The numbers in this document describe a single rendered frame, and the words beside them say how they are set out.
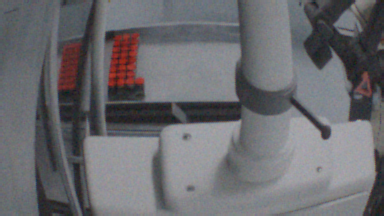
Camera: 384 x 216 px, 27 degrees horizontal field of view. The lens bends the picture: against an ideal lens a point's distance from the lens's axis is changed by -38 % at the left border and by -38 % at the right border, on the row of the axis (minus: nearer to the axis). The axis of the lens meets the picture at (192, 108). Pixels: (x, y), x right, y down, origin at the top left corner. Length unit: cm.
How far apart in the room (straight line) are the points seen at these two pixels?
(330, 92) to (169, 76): 137
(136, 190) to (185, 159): 8
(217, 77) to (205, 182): 116
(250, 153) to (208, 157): 7
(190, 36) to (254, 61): 138
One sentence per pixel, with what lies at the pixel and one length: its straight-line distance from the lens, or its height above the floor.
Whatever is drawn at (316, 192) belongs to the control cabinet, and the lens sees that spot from 147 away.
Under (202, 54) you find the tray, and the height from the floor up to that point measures 88.
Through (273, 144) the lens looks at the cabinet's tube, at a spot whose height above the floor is 164.
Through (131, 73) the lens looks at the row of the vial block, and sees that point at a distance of 256.
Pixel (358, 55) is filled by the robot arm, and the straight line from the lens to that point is 217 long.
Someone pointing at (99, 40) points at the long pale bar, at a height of 153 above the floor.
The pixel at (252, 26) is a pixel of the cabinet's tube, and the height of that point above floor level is 183.
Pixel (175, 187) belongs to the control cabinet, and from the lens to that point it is 146.
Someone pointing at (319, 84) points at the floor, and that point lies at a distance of 392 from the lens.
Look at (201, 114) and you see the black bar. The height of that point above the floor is 90.
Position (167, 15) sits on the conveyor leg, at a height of 27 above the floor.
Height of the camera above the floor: 268
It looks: 45 degrees down
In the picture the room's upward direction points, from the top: straight up
